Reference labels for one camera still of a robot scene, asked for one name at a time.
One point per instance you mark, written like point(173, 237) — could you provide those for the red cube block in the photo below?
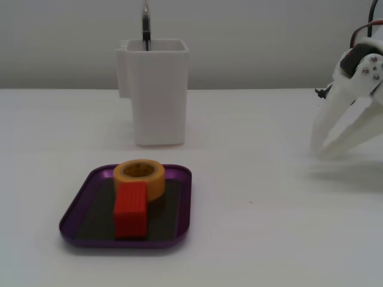
point(130, 209)

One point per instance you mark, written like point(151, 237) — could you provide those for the purple metal tray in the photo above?
point(74, 221)

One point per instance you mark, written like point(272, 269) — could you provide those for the white gripper with motor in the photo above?
point(370, 70)

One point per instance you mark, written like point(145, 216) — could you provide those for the white plastic pen holder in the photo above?
point(158, 98)

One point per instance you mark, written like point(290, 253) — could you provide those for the black clear ballpoint pen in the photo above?
point(146, 28)

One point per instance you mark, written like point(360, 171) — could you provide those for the yellow tape roll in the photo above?
point(155, 183)

